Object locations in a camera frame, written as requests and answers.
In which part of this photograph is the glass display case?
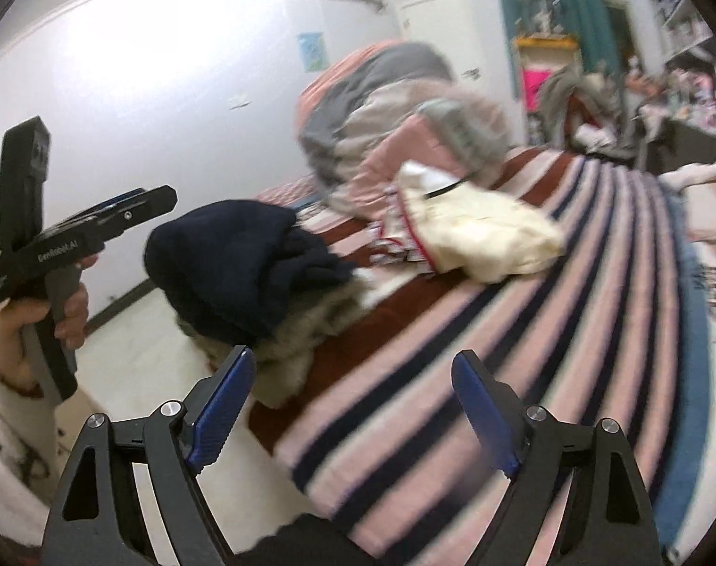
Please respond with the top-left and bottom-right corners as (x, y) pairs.
(514, 0), (565, 36)

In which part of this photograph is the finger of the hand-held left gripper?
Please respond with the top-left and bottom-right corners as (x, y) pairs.
(95, 187), (150, 207)
(95, 184), (178, 232)

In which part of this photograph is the yellow shelf unit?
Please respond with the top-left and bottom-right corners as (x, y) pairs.
(511, 35), (583, 142)

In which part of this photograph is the cluttered bookshelf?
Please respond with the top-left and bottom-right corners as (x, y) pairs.
(623, 0), (716, 131)

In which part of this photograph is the striped blanket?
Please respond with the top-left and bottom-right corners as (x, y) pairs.
(249, 147), (716, 566)

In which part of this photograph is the pink and grey duvet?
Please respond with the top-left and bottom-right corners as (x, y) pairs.
(293, 41), (509, 216)

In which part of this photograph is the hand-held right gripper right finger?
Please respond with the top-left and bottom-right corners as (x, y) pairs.
(450, 350), (659, 566)

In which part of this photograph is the cream garment with red trim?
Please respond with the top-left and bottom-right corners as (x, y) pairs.
(370, 160), (565, 284)

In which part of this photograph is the white door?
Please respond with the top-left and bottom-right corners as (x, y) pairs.
(396, 0), (515, 148)

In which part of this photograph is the blue wall poster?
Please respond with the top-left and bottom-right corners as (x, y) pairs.
(298, 31), (329, 72)

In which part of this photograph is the dark desk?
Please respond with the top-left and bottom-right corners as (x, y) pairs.
(647, 112), (716, 175)

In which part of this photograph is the person's left forearm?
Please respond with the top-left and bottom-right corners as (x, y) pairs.
(0, 366), (58, 537)

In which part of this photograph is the pink box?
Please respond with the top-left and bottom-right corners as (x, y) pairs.
(523, 67), (553, 113)

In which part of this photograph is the tan sweater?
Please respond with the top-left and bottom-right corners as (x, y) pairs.
(175, 274), (371, 408)

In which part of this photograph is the person's left hand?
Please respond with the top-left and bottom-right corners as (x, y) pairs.
(0, 252), (100, 393)

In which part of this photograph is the navy sweater with planet print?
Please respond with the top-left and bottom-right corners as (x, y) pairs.
(144, 200), (356, 349)

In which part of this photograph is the white fleece blanket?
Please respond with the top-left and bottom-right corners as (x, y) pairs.
(658, 153), (716, 237)

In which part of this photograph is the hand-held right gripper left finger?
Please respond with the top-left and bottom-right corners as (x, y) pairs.
(42, 345), (258, 566)

